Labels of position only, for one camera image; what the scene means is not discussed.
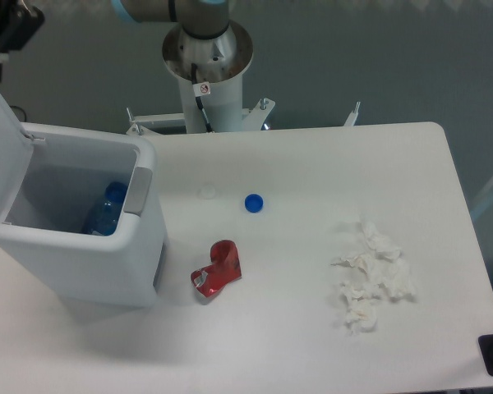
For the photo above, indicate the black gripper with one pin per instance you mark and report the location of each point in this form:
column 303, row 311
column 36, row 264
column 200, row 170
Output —
column 19, row 21

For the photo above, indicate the white trash can lid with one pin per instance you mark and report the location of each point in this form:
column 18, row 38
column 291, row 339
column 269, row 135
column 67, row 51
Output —
column 16, row 149

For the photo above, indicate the white plastic trash can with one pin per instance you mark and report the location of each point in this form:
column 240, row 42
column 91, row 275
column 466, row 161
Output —
column 69, row 170

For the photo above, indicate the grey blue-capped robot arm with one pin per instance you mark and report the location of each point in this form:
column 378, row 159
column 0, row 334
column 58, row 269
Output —
column 205, row 44

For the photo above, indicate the blue bottle cap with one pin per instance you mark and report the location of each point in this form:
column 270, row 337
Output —
column 254, row 203

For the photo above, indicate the crushed red can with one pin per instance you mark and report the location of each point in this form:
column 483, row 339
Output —
column 224, row 268

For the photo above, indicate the blue plastic bottle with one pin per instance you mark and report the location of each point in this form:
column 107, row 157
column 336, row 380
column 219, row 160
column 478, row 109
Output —
column 102, row 218

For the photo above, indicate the crumpled white tissue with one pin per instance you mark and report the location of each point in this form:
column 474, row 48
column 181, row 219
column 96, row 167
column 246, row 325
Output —
column 378, row 272

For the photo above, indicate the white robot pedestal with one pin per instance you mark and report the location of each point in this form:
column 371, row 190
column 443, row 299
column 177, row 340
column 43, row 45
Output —
column 224, row 100

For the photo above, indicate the white base frame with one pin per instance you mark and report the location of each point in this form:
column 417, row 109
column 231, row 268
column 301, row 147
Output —
column 252, row 119

